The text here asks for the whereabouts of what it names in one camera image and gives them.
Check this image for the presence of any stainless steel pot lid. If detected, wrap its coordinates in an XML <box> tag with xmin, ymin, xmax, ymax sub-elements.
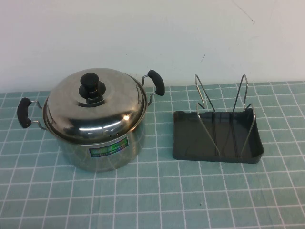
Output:
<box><xmin>43</xmin><ymin>67</ymin><xmax>148</xmax><ymax>139</ymax></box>

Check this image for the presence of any stainless steel cooking pot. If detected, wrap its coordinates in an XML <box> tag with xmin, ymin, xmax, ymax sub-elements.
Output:
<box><xmin>17</xmin><ymin>69</ymin><xmax>166</xmax><ymax>173</ymax></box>

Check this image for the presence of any dark plastic drip tray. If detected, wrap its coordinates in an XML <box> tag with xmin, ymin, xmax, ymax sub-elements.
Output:
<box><xmin>172</xmin><ymin>108</ymin><xmax>265</xmax><ymax>165</ymax></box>

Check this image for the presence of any green cutting mat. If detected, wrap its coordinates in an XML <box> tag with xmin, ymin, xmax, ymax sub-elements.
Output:
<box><xmin>0</xmin><ymin>80</ymin><xmax>305</xmax><ymax>229</ymax></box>

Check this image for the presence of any metal wire lid rack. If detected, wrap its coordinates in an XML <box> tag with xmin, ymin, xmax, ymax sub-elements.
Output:
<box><xmin>194</xmin><ymin>74</ymin><xmax>257</xmax><ymax>158</ymax></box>

